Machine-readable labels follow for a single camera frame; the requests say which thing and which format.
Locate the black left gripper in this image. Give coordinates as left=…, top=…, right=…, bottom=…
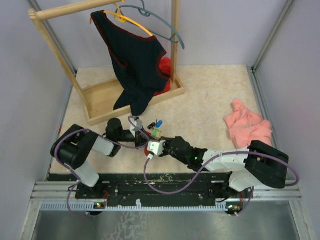
left=116, top=126, right=155, bottom=150

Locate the red-handled metal key organizer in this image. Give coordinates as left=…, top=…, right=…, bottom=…
left=144, top=129, right=165, bottom=158

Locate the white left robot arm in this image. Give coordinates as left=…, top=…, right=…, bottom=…
left=50, top=116, right=150, bottom=199

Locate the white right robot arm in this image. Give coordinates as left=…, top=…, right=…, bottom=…
left=160, top=136, right=289, bottom=198

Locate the key with black tag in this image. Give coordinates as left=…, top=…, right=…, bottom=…
left=147, top=122, right=156, bottom=131

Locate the key with blue tag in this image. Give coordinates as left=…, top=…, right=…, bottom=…
left=155, top=120, right=163, bottom=128

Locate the pink cloth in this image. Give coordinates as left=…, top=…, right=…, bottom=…
left=223, top=98, right=272, bottom=149

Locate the red cloth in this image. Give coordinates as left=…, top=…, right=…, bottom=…
left=154, top=57, right=171, bottom=96

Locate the dark navy vest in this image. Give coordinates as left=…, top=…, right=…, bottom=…
left=90, top=10, right=170, bottom=116

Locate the yellow plastic hanger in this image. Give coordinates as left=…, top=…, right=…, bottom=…
left=103, top=2, right=153, bottom=38

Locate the grey-blue plastic hanger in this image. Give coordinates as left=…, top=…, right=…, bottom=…
left=115, top=0, right=185, bottom=50

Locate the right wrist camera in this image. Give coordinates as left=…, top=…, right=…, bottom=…
left=147, top=140, right=165, bottom=159

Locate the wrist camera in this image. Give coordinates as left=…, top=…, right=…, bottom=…
left=128, top=116, right=143, bottom=135
left=147, top=140, right=165, bottom=159

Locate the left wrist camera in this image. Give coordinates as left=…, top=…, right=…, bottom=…
left=128, top=116, right=143, bottom=135

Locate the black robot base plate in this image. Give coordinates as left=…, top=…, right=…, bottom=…
left=46, top=172, right=253, bottom=208

